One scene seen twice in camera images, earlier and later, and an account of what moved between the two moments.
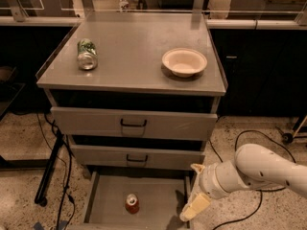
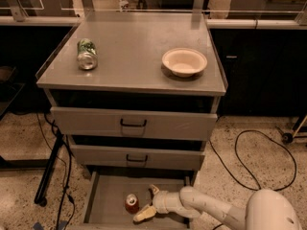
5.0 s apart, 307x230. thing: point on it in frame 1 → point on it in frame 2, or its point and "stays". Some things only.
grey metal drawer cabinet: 138,96 stays
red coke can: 131,203 stays
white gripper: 208,180 → 159,199
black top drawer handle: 132,125 stays
